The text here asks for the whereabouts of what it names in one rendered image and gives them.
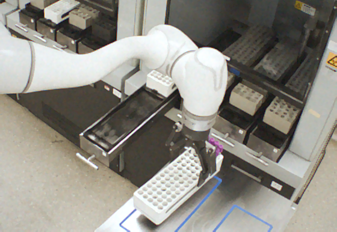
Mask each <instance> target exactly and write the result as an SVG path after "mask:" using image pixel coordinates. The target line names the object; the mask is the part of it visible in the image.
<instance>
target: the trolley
mask: <svg viewBox="0 0 337 232"><path fill-rule="evenodd" d="M133 199H134V196H132V197H131V198H130V199H129V200H128V201H127V202H126V203H125V204H124V205H123V206H121V208H119V209H118V211H116V212H115V214H113V215H112V216H111V217H110V218H109V219H108V220H107V221H106V222H104V223H103V225H101V226H100V227H99V228H98V229H97V230H96V231H95V232H283V231H284V229H285V228H286V226H287V225H288V223H289V222H290V220H291V218H292V217H293V215H294V214H295V212H296V210H297V209H298V207H299V205H297V204H295V203H294V202H292V201H290V200H288V199H286V198H284V197H283V196H281V195H279V194H278V193H275V192H274V191H272V190H270V189H269V188H267V187H265V186H263V185H262V184H260V183H258V182H256V181H254V180H252V179H250V178H248V177H247V176H246V175H243V174H241V173H240V172H239V171H237V170H234V169H232V168H231V167H229V166H228V165H226V164H225V163H221V167H220V170H219V171H218V172H217V173H216V174H215V175H214V176H213V177H212V178H210V179H209V180H208V181H207V182H205V183H204V184H203V185H202V186H201V187H200V188H199V189H198V190H197V191H195V193H193V194H192V196H190V197H189V198H188V199H187V200H185V201H184V202H183V203H182V204H181V205H180V206H179V207H178V208H177V209H176V210H175V211H173V212H172V213H171V214H170V215H169V216H168V217H167V218H166V219H165V220H163V221H162V223H160V224H155V223H153V222H152V221H151V220H150V219H148V218H147V217H146V216H145V215H144V214H142V213H141V212H139V211H138V210H137V209H136V208H135V207H134V206H133Z"/></svg>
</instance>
